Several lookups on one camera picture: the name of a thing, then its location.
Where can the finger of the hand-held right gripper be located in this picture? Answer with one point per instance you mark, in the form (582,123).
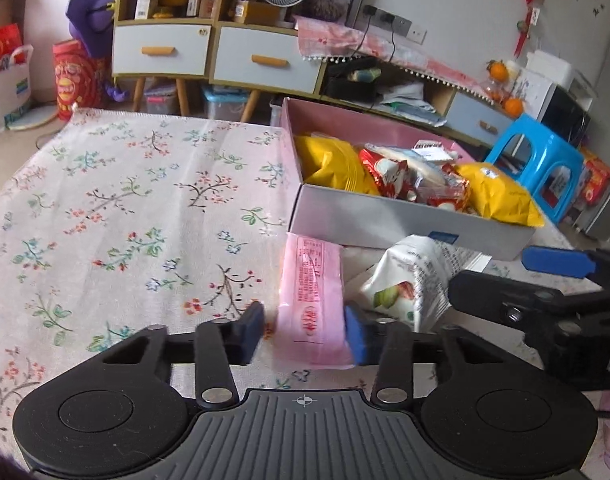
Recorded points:
(557,262)
(490,295)

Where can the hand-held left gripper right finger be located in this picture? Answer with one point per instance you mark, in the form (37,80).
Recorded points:
(362,337)

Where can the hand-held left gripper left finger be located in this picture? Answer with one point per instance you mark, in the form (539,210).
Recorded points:
(250,332)

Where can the pink snack packet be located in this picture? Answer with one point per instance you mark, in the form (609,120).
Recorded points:
(310,290)

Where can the white grey print snack packet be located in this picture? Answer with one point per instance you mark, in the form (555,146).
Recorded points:
(415,270)

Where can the large yellow labelled snack packet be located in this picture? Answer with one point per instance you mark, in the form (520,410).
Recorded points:
(505,200)

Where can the red white snack packet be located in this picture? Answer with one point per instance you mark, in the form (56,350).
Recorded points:
(390,175)
(447,195)

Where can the pink cardboard box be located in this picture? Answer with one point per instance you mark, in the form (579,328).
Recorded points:
(385,225)

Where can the white walnut picture snack packet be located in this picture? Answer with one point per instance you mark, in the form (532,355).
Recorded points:
(432,167)

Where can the colourful cartons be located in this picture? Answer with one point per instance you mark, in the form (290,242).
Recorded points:
(597,177)

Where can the blue plastic stool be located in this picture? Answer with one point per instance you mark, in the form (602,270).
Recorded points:
(535,142)

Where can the grey refrigerator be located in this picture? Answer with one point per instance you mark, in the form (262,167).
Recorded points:
(607,135)

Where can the black microwave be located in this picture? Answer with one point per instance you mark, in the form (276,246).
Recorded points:
(565,115)

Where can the orange fruit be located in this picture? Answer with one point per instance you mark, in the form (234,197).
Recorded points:
(497,70)
(514,106)

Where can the floral tablecloth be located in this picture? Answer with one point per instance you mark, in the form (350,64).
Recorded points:
(110,220)

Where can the bowl of oranges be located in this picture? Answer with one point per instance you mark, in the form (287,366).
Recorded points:
(496,91)

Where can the pile of papers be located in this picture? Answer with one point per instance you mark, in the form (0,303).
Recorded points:
(412,105)

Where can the clear storage box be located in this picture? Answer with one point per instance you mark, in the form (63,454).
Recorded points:
(276,110)
(162,102)

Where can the blue lid storage box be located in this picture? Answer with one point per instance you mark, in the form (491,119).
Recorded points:
(225,107)

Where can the pink tasselled cloth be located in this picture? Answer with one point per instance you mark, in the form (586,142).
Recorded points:
(425,67)

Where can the black device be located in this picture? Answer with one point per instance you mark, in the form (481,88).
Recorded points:
(350,87)

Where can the red hanging decoration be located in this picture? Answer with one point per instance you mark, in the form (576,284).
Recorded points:
(532,5)

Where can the red printed bucket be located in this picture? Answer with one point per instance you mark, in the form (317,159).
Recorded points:
(80,82)

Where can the round white base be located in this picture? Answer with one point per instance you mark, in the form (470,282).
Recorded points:
(32,119)

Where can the wooden cabinet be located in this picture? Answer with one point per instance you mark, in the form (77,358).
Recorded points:
(217,15)

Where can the brown cardboard box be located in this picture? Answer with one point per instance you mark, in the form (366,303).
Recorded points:
(255,12)

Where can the small cardboard box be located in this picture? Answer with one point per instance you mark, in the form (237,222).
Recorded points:
(201,4)

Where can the white shopping bag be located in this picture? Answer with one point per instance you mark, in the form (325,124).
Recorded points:
(10,95)

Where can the small white box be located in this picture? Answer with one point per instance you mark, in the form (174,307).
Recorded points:
(146,2)

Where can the purple plush toy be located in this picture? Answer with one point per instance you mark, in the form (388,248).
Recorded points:
(92,15)

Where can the red gift bag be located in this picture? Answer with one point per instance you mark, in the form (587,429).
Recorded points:
(2,50)

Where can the white wall socket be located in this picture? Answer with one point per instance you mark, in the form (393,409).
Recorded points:
(417,34)

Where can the wall socket strip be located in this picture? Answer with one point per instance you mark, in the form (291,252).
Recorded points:
(387,20)

